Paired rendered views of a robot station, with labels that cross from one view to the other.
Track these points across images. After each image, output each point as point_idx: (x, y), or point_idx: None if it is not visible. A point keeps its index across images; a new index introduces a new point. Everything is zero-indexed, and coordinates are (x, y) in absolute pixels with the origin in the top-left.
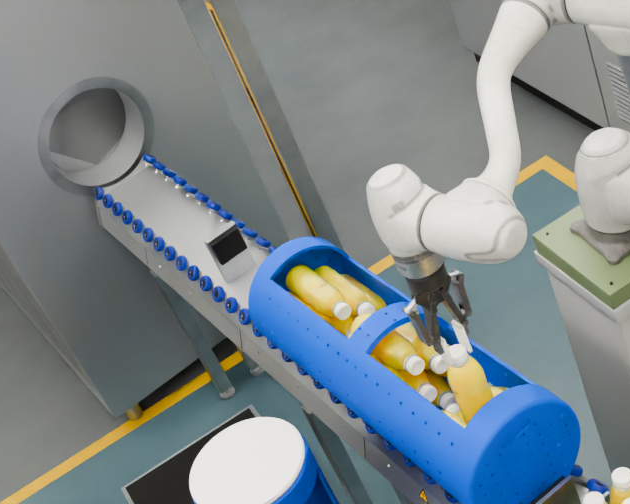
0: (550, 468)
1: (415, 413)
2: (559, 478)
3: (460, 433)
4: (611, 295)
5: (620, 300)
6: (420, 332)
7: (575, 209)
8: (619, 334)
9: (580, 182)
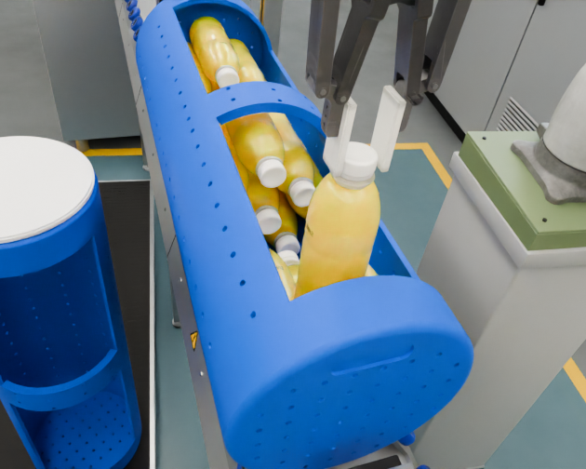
0: (381, 426)
1: (227, 231)
2: (391, 457)
3: (277, 305)
4: (540, 233)
5: (542, 245)
6: (317, 45)
7: (521, 132)
8: (505, 280)
9: None
